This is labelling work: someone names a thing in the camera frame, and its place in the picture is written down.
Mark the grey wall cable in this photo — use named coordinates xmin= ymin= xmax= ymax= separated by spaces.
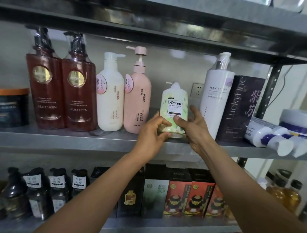
xmin=266 ymin=64 xmax=294 ymax=109

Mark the pink pump bottle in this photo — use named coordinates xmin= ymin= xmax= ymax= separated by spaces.
xmin=123 ymin=46 xmax=152 ymax=134

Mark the white tube with purple band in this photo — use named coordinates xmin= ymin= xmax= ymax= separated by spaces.
xmin=267 ymin=126 xmax=294 ymax=157
xmin=244 ymin=120 xmax=274 ymax=147
xmin=288 ymin=134 xmax=307 ymax=158

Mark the dark jar with orange lid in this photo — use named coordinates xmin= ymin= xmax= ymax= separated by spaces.
xmin=0 ymin=88 xmax=30 ymax=128

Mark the dark bottle without label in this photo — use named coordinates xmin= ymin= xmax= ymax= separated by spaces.
xmin=0 ymin=167 xmax=28 ymax=220

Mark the person's left hand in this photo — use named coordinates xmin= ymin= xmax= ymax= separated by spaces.
xmin=132 ymin=112 xmax=173 ymax=162

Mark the dark bottle with white label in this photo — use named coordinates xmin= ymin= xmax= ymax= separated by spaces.
xmin=22 ymin=168 xmax=51 ymax=221
xmin=48 ymin=168 xmax=70 ymax=213
xmin=70 ymin=169 xmax=91 ymax=200

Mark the person's right hand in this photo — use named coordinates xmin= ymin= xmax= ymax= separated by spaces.
xmin=173 ymin=104 xmax=218 ymax=154

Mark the cream white pump bottle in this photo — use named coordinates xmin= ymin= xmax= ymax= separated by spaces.
xmin=96 ymin=52 xmax=126 ymax=132

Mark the red and black box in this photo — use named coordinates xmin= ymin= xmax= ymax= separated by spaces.
xmin=205 ymin=184 xmax=229 ymax=219
xmin=163 ymin=168 xmax=193 ymax=218
xmin=184 ymin=168 xmax=215 ymax=218

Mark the green floral body wash bottle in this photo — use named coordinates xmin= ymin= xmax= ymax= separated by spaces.
xmin=159 ymin=82 xmax=189 ymax=139

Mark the white and purple box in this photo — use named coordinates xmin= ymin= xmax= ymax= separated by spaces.
xmin=279 ymin=109 xmax=307 ymax=135

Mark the person's right forearm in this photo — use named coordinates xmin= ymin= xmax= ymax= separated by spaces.
xmin=199 ymin=142 xmax=307 ymax=233

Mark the amber bottle with black cap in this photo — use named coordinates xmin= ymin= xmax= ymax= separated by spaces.
xmin=284 ymin=179 xmax=303 ymax=214
xmin=266 ymin=176 xmax=287 ymax=207

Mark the white wall socket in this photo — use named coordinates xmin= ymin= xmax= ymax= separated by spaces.
xmin=190 ymin=83 xmax=205 ymax=98

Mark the tall white pump bottle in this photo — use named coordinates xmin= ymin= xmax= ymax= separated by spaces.
xmin=200 ymin=52 xmax=236 ymax=140

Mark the person's left forearm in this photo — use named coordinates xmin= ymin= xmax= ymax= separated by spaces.
xmin=34 ymin=149 xmax=150 ymax=233

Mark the black box with gold print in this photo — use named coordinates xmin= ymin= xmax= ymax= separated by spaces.
xmin=117 ymin=167 xmax=146 ymax=218

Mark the grey metal shelf rack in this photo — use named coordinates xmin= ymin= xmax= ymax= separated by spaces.
xmin=0 ymin=0 xmax=307 ymax=233

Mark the dark red pump bottle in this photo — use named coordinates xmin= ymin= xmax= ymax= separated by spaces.
xmin=62 ymin=32 xmax=98 ymax=132
xmin=25 ymin=25 xmax=66 ymax=129

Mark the plain black box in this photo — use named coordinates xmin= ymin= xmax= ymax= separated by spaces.
xmin=90 ymin=167 xmax=111 ymax=184

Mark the dark purple box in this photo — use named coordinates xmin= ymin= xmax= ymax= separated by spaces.
xmin=215 ymin=75 xmax=266 ymax=143

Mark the black and green box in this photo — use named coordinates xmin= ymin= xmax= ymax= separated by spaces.
xmin=141 ymin=163 xmax=170 ymax=219

